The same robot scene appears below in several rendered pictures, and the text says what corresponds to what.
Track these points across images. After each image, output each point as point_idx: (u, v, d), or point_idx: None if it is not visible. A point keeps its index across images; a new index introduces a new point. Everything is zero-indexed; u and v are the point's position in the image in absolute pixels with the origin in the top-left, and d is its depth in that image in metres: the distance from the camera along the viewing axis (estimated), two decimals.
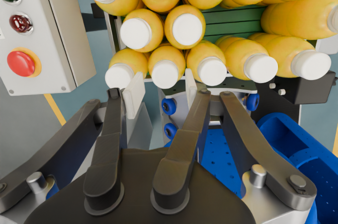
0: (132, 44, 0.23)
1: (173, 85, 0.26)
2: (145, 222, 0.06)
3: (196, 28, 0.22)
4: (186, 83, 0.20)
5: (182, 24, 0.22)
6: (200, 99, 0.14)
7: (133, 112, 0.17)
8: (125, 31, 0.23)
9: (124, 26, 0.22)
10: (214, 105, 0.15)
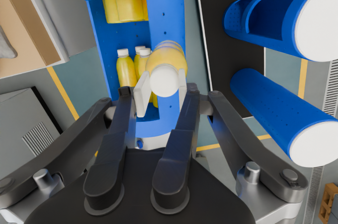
0: None
1: (173, 93, 0.22)
2: (145, 222, 0.06)
3: None
4: None
5: None
6: (190, 99, 0.14)
7: (143, 109, 0.17)
8: None
9: None
10: (202, 105, 0.15)
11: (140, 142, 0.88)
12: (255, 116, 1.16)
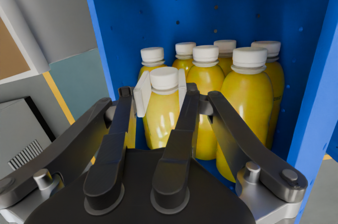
0: None
1: (172, 76, 0.21)
2: (145, 222, 0.06)
3: None
4: None
5: None
6: (190, 99, 0.14)
7: (143, 109, 0.17)
8: None
9: None
10: (202, 105, 0.15)
11: None
12: (327, 148, 0.80)
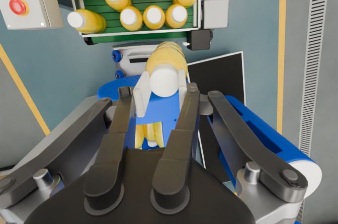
0: (161, 92, 0.22)
1: None
2: (145, 222, 0.06)
3: None
4: None
5: None
6: (190, 99, 0.14)
7: (143, 109, 0.17)
8: (155, 81, 0.21)
9: (154, 76, 0.21)
10: (202, 105, 0.15)
11: None
12: None
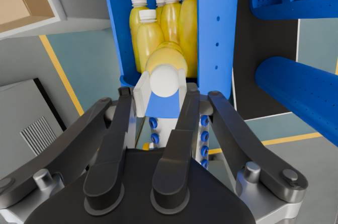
0: (161, 92, 0.22)
1: (151, 10, 0.37)
2: (145, 222, 0.06)
3: None
4: None
5: None
6: (190, 99, 0.14)
7: (143, 109, 0.17)
8: (155, 81, 0.21)
9: (154, 76, 0.21)
10: (202, 105, 0.15)
11: (156, 135, 0.68)
12: (294, 108, 0.94)
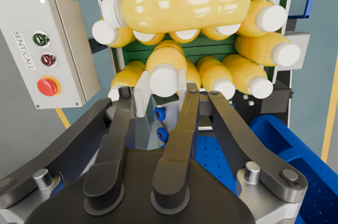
0: None
1: None
2: (145, 222, 0.06)
3: (173, 82, 0.21)
4: None
5: (158, 78, 0.21)
6: (190, 99, 0.14)
7: (143, 109, 0.17)
8: None
9: None
10: (202, 105, 0.15)
11: None
12: None
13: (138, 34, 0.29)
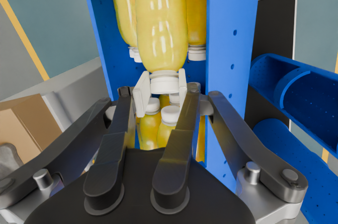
0: None
1: None
2: (145, 222, 0.06)
3: (174, 91, 0.22)
4: None
5: (159, 92, 0.22)
6: (190, 99, 0.14)
7: (143, 110, 0.17)
8: None
9: None
10: (202, 105, 0.15)
11: None
12: None
13: None
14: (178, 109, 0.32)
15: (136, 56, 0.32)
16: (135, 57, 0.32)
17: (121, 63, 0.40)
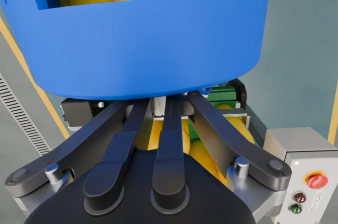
0: None
1: None
2: (145, 222, 0.06)
3: None
4: None
5: None
6: (172, 99, 0.14)
7: (161, 108, 0.17)
8: None
9: None
10: (182, 105, 0.15)
11: None
12: None
13: None
14: None
15: None
16: None
17: None
